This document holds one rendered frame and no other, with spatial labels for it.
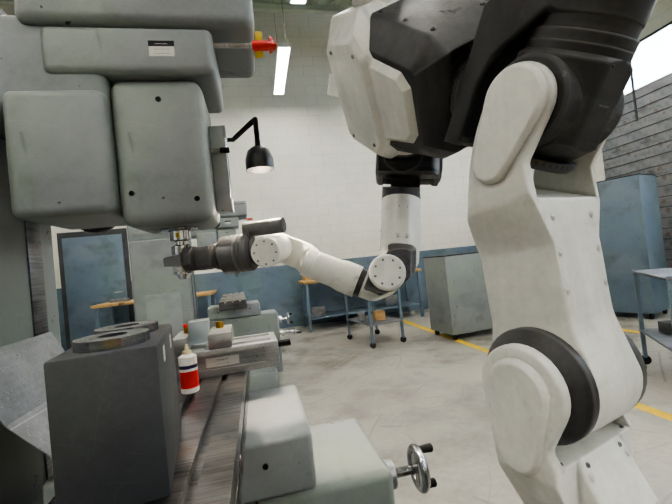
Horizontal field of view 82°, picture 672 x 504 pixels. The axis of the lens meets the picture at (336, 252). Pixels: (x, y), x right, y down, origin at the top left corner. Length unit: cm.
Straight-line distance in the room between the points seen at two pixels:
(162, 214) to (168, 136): 17
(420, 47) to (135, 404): 61
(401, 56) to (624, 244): 596
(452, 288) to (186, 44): 460
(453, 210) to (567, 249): 807
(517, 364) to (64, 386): 53
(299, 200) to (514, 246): 716
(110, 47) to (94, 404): 72
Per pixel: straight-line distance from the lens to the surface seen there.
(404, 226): 86
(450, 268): 518
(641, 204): 639
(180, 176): 91
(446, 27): 65
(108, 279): 785
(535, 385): 52
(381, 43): 69
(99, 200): 92
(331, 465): 101
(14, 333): 113
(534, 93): 51
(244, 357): 108
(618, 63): 56
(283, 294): 750
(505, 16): 59
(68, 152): 96
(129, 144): 95
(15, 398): 103
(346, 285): 83
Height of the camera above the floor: 120
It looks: 1 degrees up
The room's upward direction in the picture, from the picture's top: 6 degrees counter-clockwise
